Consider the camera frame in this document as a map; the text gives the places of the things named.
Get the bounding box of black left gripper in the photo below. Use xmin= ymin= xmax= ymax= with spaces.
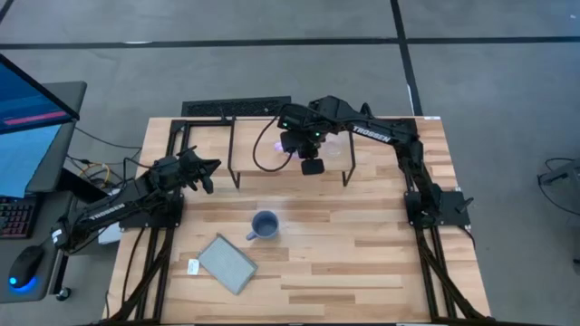
xmin=174 ymin=149 xmax=223 ymax=196

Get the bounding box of clear glass cup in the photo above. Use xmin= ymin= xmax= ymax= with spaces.
xmin=324 ymin=138 xmax=346 ymax=158

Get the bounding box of blue-grey mug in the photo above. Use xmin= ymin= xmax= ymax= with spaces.
xmin=246 ymin=210 xmax=281 ymax=242

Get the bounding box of wooden shelf with black legs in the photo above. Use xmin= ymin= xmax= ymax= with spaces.
xmin=227 ymin=115 xmax=357 ymax=189

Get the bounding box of black floor vent grate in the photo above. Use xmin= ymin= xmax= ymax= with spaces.
xmin=180 ymin=95 xmax=294 ymax=118

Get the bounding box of grey mesh tray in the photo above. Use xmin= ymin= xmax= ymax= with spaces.
xmin=197 ymin=233 xmax=258 ymax=296

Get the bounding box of small white box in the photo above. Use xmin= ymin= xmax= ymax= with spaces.
xmin=97 ymin=224 xmax=122 ymax=245

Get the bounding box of computer monitor with blue screen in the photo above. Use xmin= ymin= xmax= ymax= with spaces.
xmin=0 ymin=53 xmax=82 ymax=199

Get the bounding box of black backlit keyboard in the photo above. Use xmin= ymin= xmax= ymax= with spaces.
xmin=0 ymin=197 xmax=37 ymax=240

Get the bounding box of grey computer desk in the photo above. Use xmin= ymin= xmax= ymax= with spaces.
xmin=0 ymin=81 xmax=88 ymax=303

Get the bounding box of black computer mouse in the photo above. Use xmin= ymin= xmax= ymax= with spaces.
xmin=7 ymin=245 xmax=45 ymax=291

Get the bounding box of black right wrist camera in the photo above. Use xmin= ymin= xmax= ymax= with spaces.
xmin=300 ymin=158 xmax=326 ymax=177

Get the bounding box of black looped gripper cable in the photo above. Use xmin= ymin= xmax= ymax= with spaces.
xmin=251 ymin=115 xmax=293 ymax=174

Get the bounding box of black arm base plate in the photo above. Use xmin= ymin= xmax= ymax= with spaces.
xmin=120 ymin=194 xmax=185 ymax=229
xmin=405 ymin=189 xmax=471 ymax=228

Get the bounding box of black metal table frame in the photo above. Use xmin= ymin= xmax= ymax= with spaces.
xmin=103 ymin=115 xmax=495 ymax=326

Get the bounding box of yellow cable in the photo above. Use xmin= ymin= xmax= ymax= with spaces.
xmin=80 ymin=162 xmax=112 ymax=189

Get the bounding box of long black floor cable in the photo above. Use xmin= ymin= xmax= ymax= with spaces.
xmin=74 ymin=126 xmax=144 ymax=151

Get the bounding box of black floor cable bundle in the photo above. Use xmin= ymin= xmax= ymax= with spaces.
xmin=536 ymin=157 xmax=580 ymax=217

